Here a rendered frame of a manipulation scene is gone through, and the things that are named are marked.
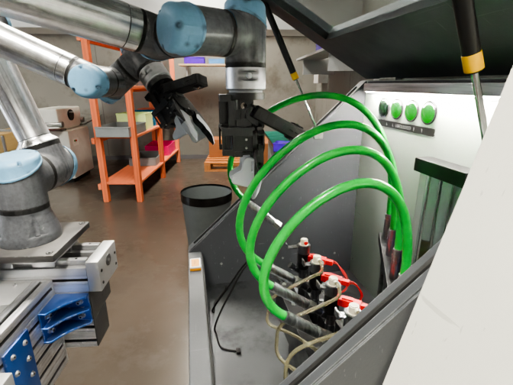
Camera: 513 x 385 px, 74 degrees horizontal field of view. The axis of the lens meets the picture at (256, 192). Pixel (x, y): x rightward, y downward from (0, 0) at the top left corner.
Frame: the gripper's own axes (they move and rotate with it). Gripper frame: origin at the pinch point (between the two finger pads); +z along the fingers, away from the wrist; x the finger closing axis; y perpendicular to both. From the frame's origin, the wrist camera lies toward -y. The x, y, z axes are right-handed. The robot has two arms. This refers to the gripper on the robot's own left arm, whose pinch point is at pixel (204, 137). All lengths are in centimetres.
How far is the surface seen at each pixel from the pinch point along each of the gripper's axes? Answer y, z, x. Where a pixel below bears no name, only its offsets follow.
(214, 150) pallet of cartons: 202, -193, -471
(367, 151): -29.0, 29.1, 17.5
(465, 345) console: -26, 52, 36
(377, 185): -28, 34, 25
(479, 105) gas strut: -42, 34, 29
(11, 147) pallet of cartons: 406, -353, -271
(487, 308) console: -30, 49, 37
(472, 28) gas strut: -45, 27, 33
